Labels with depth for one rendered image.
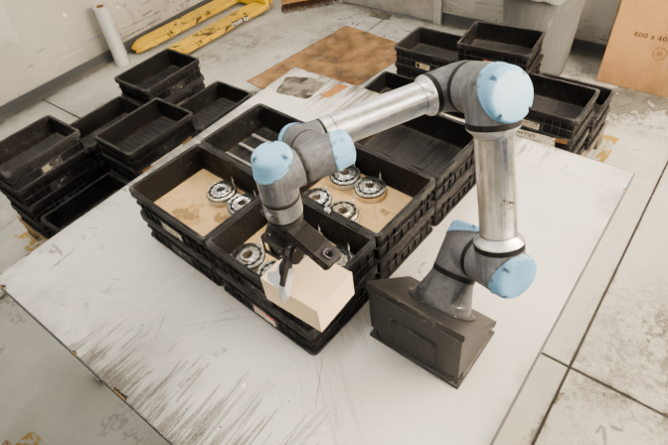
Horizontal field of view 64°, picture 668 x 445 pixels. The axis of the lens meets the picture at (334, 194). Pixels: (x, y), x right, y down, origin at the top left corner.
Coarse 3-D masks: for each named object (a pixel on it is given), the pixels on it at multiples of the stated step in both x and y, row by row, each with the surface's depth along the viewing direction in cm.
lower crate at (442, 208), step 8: (472, 168) 181; (464, 176) 178; (472, 176) 187; (456, 184) 176; (464, 184) 184; (472, 184) 190; (448, 192) 173; (456, 192) 182; (464, 192) 186; (440, 200) 171; (448, 200) 178; (456, 200) 185; (440, 208) 176; (448, 208) 180; (432, 216) 176; (440, 216) 179; (432, 224) 178
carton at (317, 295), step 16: (304, 272) 116; (320, 272) 116; (336, 272) 115; (272, 288) 116; (304, 288) 113; (320, 288) 113; (336, 288) 112; (352, 288) 118; (288, 304) 115; (304, 304) 110; (320, 304) 110; (336, 304) 114; (304, 320) 115; (320, 320) 111
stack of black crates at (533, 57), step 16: (480, 32) 309; (496, 32) 304; (512, 32) 299; (528, 32) 294; (544, 32) 289; (464, 48) 289; (480, 48) 284; (496, 48) 302; (512, 48) 301; (528, 48) 299; (512, 64) 281; (528, 64) 278
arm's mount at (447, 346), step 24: (384, 288) 135; (408, 288) 142; (384, 312) 138; (408, 312) 130; (432, 312) 130; (384, 336) 147; (408, 336) 137; (432, 336) 130; (456, 336) 123; (480, 336) 137; (432, 360) 136; (456, 360) 129; (456, 384) 137
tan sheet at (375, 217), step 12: (324, 180) 182; (336, 192) 177; (348, 192) 177; (396, 192) 174; (360, 204) 172; (372, 204) 171; (384, 204) 171; (396, 204) 170; (360, 216) 168; (372, 216) 167; (384, 216) 167; (372, 228) 163
